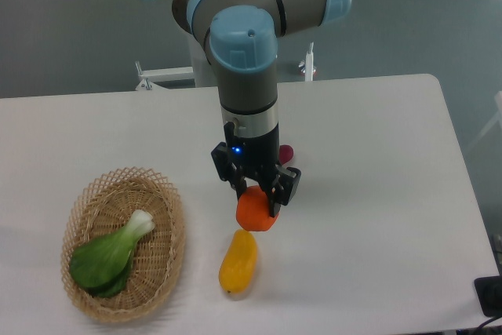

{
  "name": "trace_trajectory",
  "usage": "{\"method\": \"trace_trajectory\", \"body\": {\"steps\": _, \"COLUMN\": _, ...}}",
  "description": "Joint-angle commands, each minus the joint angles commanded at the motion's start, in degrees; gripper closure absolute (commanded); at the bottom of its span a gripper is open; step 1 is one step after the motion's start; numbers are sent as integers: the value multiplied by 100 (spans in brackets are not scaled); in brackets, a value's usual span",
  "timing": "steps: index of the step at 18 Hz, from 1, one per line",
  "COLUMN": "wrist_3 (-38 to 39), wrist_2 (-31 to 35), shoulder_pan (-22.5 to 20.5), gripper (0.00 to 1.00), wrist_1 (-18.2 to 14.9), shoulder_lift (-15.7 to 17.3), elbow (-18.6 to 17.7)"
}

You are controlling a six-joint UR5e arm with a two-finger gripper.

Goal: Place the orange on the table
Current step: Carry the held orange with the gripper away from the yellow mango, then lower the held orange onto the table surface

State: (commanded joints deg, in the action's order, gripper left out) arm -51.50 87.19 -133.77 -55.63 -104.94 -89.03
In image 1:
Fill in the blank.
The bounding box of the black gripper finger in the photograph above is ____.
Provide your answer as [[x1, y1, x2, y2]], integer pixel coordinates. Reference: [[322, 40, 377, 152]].
[[211, 142, 246, 198], [258, 164, 301, 218]]

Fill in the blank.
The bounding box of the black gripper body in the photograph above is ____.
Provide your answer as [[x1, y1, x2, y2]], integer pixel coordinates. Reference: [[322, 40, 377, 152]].
[[224, 122, 279, 178]]

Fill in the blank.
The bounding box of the orange fruit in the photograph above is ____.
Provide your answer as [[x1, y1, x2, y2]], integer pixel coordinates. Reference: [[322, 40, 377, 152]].
[[235, 185, 279, 231]]

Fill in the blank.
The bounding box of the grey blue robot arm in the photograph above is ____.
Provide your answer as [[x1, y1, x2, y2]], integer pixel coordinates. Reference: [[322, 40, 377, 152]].
[[173, 0, 352, 217]]

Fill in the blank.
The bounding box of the purple sweet potato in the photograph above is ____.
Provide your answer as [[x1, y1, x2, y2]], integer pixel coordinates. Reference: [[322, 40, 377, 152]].
[[279, 144, 294, 165]]

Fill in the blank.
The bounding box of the yellow mango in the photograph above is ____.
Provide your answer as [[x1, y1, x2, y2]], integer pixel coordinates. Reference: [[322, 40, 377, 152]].
[[218, 229, 258, 294]]

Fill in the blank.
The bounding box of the white stand foot with screw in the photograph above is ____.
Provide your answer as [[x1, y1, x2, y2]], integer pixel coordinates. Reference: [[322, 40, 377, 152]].
[[298, 42, 317, 82]]

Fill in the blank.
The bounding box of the woven bamboo basket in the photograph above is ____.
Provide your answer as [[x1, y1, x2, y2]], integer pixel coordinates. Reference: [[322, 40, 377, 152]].
[[61, 167, 185, 322]]

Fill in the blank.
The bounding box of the green bok choy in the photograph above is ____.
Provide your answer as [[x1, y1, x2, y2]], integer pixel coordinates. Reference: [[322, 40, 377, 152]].
[[69, 209, 155, 298]]

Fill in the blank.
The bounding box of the black device at table edge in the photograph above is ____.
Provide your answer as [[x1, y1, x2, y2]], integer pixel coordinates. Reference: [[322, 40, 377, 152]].
[[474, 275, 501, 317]]

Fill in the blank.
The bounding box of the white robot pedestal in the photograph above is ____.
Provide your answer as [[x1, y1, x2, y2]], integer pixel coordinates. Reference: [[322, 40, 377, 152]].
[[135, 34, 216, 92]]

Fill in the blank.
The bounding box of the white frame at right edge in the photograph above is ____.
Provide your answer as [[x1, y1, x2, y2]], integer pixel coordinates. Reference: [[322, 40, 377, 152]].
[[466, 91, 501, 154]]

